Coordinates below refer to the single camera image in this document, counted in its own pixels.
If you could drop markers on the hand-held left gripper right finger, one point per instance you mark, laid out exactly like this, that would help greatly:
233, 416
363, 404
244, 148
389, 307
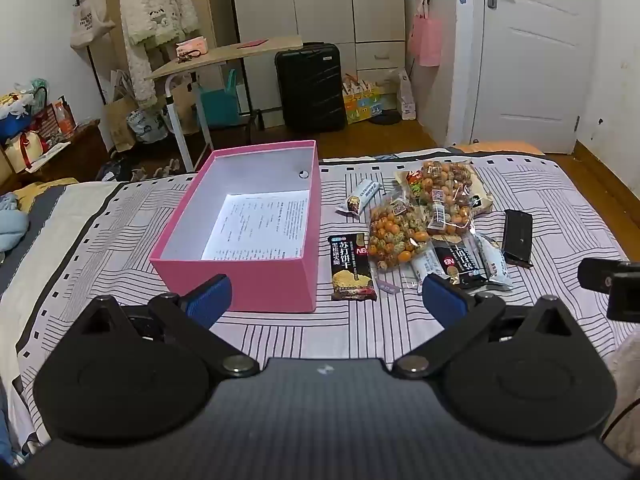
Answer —
442, 300

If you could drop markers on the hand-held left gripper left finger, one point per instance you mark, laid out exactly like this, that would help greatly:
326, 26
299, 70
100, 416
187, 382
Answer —
207, 300

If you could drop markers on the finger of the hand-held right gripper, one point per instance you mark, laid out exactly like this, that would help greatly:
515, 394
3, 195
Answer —
592, 274
625, 292

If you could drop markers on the white snack packet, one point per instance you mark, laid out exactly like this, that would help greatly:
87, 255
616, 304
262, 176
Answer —
425, 265
497, 265

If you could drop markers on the black cracker packet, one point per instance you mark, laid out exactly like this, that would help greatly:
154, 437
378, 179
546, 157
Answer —
462, 265
350, 270

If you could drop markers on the pink cardboard box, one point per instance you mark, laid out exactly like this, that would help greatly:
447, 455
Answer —
260, 285

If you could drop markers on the small bag of coated nuts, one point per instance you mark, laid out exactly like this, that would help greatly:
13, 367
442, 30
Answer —
395, 235

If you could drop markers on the large bag of coated nuts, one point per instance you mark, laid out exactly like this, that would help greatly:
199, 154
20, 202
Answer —
445, 185

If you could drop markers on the pale fluffy cloth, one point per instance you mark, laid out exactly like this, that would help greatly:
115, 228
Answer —
622, 365

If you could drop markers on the striped bed sheet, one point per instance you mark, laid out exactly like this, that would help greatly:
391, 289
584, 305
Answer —
280, 330

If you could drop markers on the black flat case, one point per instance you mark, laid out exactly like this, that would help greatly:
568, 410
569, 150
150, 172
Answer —
517, 237

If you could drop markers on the printed paper sheet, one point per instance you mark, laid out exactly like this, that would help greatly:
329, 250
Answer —
260, 225

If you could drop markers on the beige snack packet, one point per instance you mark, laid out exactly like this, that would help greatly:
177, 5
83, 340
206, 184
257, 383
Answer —
481, 200

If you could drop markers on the small white snack bar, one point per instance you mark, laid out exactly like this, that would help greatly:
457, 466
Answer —
362, 195

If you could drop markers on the grey shoe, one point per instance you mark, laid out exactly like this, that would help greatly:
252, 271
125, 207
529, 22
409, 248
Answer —
174, 166
157, 171

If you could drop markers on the orange mat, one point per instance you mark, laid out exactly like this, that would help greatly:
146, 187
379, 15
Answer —
500, 148

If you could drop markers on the black bag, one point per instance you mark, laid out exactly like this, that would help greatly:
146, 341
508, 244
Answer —
114, 170

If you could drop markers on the white printed bag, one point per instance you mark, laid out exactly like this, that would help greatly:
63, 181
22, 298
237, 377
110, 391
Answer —
147, 127

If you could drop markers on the black round floor object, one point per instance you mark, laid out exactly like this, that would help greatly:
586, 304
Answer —
387, 119

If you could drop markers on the wooden bedside table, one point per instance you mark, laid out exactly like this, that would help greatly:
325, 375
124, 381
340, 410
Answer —
80, 155

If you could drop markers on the brown paper bag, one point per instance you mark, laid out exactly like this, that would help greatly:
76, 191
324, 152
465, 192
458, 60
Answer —
119, 127

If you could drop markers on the teal bag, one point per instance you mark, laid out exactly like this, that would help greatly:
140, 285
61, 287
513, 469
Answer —
220, 105

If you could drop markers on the yellow pillow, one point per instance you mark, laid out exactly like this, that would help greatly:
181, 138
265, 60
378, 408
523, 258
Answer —
45, 189

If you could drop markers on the white plastic bag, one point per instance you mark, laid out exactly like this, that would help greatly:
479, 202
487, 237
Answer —
407, 100

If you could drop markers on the light blue cloth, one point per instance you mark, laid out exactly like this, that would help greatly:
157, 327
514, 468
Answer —
12, 222

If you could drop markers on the colourful cardboard box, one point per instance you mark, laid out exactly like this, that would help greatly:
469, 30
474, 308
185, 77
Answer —
362, 105

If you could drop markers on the white door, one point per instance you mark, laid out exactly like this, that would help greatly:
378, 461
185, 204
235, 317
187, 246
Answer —
530, 60

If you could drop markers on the black suitcase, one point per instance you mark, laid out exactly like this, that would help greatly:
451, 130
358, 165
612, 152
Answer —
310, 87

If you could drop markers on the cream gift bag red ribbon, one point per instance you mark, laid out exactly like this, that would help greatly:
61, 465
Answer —
25, 150

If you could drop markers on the red patterned bag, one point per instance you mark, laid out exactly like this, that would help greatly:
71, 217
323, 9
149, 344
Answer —
47, 122

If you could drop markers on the wooden side table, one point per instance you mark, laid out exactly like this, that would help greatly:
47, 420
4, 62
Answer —
225, 52

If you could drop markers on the pink pouch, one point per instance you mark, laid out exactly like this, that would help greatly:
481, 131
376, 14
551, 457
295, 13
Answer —
191, 46

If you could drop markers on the red booklet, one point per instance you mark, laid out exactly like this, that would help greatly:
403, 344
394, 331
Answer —
254, 44

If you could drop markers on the pink hanging bag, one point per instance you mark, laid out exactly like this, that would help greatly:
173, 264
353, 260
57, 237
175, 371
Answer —
425, 40

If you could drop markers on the blue gift bouquet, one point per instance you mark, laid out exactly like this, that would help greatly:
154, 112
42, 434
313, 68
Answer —
15, 115

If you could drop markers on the white fluffy coat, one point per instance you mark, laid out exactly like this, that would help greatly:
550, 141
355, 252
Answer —
155, 10

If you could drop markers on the beige tote bag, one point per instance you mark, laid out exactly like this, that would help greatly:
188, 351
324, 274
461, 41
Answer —
90, 25

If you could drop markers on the white wardrobe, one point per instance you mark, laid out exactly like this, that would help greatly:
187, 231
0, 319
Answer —
320, 0

